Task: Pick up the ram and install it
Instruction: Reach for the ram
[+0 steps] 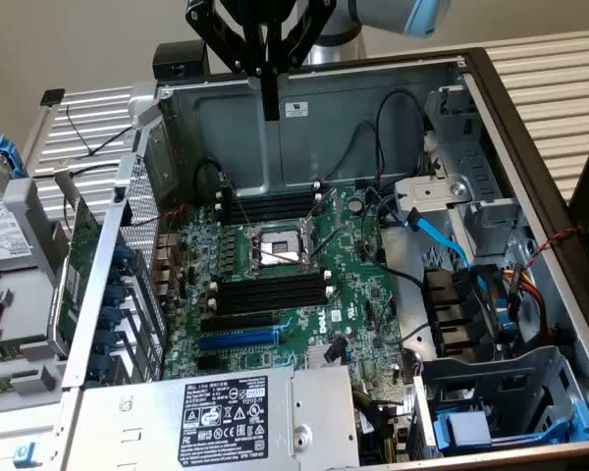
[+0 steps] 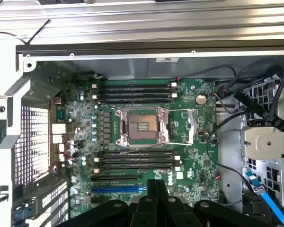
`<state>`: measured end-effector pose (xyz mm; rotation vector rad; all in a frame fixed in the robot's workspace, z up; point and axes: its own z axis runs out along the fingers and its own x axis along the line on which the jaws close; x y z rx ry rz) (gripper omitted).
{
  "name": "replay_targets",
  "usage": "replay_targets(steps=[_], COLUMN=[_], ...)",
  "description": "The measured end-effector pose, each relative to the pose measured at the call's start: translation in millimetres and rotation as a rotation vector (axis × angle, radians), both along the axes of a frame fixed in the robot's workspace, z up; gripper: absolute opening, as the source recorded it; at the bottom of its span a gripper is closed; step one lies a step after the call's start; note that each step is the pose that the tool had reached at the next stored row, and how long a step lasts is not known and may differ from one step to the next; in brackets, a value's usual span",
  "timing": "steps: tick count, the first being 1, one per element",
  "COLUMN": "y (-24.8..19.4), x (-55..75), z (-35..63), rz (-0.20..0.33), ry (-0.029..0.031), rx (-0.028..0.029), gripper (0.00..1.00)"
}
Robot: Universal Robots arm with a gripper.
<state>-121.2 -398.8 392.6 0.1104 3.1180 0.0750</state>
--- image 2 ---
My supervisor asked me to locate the green motherboard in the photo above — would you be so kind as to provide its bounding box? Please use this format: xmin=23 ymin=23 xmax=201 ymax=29
xmin=53 ymin=79 xmax=220 ymax=218

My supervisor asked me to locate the blue expansion slot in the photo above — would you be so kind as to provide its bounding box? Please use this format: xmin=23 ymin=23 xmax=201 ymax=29
xmin=89 ymin=186 xmax=147 ymax=193

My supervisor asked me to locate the thick black cable loop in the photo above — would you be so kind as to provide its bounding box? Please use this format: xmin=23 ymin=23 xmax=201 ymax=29
xmin=227 ymin=58 xmax=284 ymax=132

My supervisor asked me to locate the thin black table wire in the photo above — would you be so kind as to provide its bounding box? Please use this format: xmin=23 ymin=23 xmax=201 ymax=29
xmin=0 ymin=32 xmax=29 ymax=44
xmin=26 ymin=19 xmax=51 ymax=45

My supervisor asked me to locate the silver drive bay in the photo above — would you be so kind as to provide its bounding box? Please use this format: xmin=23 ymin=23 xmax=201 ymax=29
xmin=239 ymin=78 xmax=284 ymax=209

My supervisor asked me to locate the long black expansion slot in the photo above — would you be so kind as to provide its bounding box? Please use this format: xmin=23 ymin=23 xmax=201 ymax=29
xmin=89 ymin=175 xmax=140 ymax=183

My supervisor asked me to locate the open grey PC case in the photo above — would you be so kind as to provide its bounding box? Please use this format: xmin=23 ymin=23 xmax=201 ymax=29
xmin=0 ymin=42 xmax=284 ymax=227

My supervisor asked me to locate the black RAM slot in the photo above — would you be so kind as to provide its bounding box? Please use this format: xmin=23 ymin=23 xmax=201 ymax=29
xmin=98 ymin=81 xmax=178 ymax=87
xmin=94 ymin=154 xmax=182 ymax=160
xmin=94 ymin=148 xmax=182 ymax=155
xmin=98 ymin=97 xmax=178 ymax=104
xmin=94 ymin=159 xmax=182 ymax=166
xmin=98 ymin=86 xmax=178 ymax=92
xmin=98 ymin=92 xmax=178 ymax=98
xmin=94 ymin=165 xmax=182 ymax=171

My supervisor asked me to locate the curved black cable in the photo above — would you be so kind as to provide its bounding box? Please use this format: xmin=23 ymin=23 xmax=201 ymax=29
xmin=207 ymin=111 xmax=255 ymax=192

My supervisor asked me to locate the metal locking lever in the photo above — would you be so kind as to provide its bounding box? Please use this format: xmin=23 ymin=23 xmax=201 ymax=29
xmin=123 ymin=141 xmax=193 ymax=148
xmin=167 ymin=108 xmax=197 ymax=113

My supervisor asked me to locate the round coin battery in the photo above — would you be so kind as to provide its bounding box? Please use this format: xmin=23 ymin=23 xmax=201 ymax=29
xmin=195 ymin=94 xmax=207 ymax=105

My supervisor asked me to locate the blue SATA wire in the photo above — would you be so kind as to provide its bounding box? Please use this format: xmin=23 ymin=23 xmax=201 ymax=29
xmin=245 ymin=172 xmax=284 ymax=227

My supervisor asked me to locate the silver CPU socket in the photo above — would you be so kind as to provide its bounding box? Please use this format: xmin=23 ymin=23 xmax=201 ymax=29
xmin=115 ymin=106 xmax=170 ymax=147

